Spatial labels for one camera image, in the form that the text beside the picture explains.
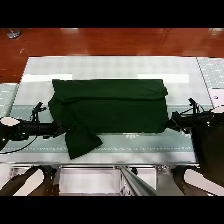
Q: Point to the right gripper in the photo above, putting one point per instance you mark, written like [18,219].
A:
[174,122]

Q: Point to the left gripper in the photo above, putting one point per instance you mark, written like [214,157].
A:
[57,129]

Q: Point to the dark green T-shirt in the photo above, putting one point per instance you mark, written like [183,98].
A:
[110,106]

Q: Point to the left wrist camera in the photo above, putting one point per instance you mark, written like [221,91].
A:
[37,110]

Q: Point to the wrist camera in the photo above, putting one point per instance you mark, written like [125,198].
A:
[37,110]
[193,105]

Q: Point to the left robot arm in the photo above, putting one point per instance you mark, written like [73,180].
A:
[30,128]

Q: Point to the silver frame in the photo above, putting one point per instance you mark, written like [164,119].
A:
[100,180]

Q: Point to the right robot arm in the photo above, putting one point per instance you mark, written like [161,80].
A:
[206,140]

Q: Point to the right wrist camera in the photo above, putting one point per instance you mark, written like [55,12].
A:
[193,105]

